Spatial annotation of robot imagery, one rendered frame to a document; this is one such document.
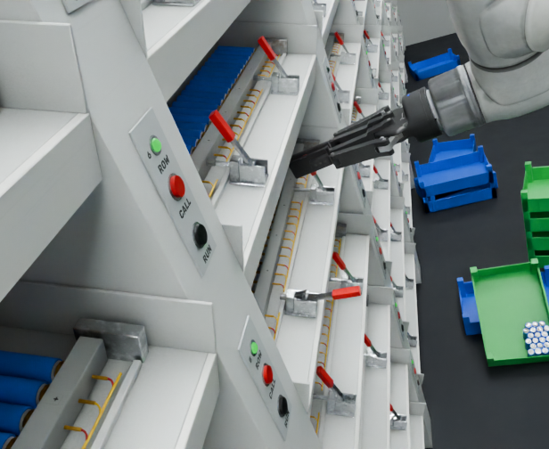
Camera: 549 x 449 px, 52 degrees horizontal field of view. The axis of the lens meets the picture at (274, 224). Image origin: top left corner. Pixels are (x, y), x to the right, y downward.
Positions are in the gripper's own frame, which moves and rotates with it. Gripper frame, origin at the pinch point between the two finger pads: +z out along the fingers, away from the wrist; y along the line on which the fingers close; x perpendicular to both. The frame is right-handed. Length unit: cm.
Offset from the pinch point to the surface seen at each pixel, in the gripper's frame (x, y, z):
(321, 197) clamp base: -6.4, -1.0, 1.4
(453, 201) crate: -101, 135, 0
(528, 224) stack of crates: -89, 88, -25
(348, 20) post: -2, 88, 1
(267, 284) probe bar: -3.1, -25.3, 4.8
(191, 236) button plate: 19, -48, -6
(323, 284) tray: -8.6, -21.3, -0.1
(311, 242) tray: -7.3, -12.0, 2.3
